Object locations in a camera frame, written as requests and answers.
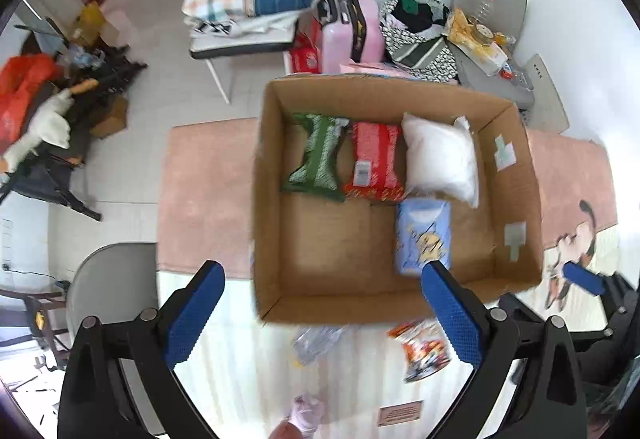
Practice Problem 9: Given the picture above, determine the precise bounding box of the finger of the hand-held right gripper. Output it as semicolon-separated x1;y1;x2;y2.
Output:
562;261;640;320
498;293;618;356

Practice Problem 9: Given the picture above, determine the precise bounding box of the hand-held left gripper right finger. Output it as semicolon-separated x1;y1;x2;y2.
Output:
421;260;588;439

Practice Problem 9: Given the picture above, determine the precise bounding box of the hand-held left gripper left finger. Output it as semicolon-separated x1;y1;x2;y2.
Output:
57;260;226;439

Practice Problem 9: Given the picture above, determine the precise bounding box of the orange snack packet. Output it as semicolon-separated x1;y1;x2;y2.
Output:
387;319;453;384

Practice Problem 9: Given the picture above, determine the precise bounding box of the clear plastic packet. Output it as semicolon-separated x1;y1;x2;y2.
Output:
291;325;347;367

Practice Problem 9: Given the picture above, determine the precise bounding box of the brown cardboard box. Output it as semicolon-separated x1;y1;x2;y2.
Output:
249;74;546;326

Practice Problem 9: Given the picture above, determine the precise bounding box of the red soft packet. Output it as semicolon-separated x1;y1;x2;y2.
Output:
342;121;407;204

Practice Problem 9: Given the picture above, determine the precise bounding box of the green soft packet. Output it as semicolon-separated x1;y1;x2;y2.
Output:
280;113;353;204

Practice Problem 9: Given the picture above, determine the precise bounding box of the white printed blanket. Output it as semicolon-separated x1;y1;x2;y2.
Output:
155;199;626;439

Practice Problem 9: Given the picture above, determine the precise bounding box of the light blue tissue packet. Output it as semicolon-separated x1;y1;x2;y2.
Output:
394;199;453;277

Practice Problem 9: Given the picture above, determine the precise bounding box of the pink rectangular label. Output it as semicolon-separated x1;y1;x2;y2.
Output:
377;401;425;427

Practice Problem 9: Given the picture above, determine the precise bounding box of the pink mat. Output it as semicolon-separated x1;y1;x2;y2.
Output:
157;118;621;280

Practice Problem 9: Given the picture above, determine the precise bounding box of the white pillow packet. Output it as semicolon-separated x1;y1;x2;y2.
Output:
401;113;481;210

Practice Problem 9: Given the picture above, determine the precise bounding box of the wooden chair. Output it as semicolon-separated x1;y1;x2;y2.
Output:
0;286;76;365

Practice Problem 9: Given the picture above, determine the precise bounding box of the grey flat panel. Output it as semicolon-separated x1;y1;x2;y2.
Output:
520;54;571;134

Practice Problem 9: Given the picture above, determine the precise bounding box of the black folding stand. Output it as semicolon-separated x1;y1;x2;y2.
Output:
0;59;148;222

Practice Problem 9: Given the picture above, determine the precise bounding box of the small cardboard box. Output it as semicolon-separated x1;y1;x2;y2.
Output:
90;94;130;140

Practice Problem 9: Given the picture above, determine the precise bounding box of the white plush toy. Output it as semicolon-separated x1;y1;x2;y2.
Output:
0;89;76;172

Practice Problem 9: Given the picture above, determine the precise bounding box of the pink flat box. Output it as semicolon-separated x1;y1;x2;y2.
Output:
340;60;416;80

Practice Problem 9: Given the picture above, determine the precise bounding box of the black white patterned bag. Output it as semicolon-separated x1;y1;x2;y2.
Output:
378;0;461;84

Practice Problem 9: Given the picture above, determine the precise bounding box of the yellow plastic bag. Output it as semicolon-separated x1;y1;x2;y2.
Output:
446;9;501;64

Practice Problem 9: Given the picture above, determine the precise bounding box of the orange plastic bag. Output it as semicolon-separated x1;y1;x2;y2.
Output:
0;54;61;154

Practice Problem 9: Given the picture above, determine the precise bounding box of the red box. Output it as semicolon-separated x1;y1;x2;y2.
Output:
290;16;323;74

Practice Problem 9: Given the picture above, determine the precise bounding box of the clear plastic bottle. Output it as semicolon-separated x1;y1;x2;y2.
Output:
472;0;498;24

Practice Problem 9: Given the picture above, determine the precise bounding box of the pink suitcase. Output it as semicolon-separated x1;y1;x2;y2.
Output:
312;0;386;74

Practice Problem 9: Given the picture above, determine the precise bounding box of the yellow box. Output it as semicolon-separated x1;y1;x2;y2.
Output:
75;1;108;44

